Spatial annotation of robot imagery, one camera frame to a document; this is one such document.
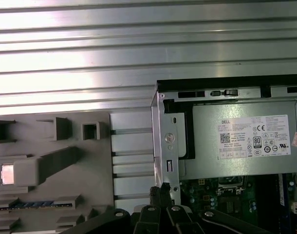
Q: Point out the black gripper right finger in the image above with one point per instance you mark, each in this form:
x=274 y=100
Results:
x=180 y=219

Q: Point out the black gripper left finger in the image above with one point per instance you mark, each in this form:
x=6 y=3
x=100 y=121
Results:
x=148 y=219

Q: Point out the CPU socket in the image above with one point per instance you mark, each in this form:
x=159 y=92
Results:
x=232 y=203

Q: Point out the green motherboard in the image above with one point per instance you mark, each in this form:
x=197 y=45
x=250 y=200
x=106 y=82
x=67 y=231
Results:
x=204 y=195

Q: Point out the metal socket cover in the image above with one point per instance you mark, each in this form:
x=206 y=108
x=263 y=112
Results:
x=232 y=189

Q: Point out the grey power supply unit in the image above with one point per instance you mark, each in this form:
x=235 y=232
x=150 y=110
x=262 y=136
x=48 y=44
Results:
x=211 y=165

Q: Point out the grey parts rack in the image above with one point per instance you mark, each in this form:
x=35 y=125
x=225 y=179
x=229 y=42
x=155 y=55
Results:
x=95 y=170

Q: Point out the black PC case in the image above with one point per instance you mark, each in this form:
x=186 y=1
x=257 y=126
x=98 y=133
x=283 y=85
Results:
x=170 y=126

